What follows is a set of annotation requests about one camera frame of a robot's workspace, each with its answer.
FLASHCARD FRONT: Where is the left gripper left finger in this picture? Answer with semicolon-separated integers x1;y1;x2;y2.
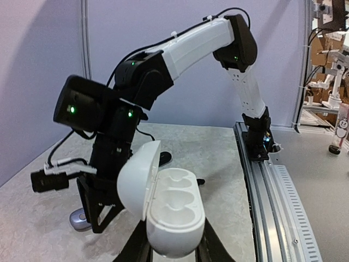
113;221;149;262

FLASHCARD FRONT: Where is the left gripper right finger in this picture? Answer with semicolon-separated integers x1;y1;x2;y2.
197;218;235;262

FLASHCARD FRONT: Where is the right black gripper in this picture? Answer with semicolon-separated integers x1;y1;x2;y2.
77;163;124;234

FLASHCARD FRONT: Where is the blue earbud charging case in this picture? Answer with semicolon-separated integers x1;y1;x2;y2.
69;208;91;231

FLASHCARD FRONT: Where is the white oblong charging case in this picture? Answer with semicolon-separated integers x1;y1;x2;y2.
117;141;206;259

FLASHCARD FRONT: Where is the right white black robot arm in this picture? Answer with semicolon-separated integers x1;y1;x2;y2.
53;14;273;233

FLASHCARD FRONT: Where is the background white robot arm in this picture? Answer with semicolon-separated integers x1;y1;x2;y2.
306;60;348;110

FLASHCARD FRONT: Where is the black earbud charging case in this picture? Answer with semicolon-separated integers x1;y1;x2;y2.
159;151;172;166

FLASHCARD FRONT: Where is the black earbud right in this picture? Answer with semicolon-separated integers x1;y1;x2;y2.
196;178;205;186

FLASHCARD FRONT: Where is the plastic cup with straw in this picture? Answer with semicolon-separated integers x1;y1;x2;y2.
328;103;348;155

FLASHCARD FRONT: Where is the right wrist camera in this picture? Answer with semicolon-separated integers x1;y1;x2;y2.
31;158;97;193

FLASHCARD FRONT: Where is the aluminium front rail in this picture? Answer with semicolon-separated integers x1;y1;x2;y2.
233;123;349;262

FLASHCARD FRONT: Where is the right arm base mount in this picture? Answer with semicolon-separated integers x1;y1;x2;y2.
242;128;281;162

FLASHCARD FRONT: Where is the left aluminium corner post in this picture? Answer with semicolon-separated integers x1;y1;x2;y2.
80;0;92;79

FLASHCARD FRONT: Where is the aluminium corner post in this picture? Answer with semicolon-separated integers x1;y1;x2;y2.
292;1;313;133
80;0;92;79

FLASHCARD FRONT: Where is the right aluminium corner post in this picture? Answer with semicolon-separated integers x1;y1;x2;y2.
292;1;313;133

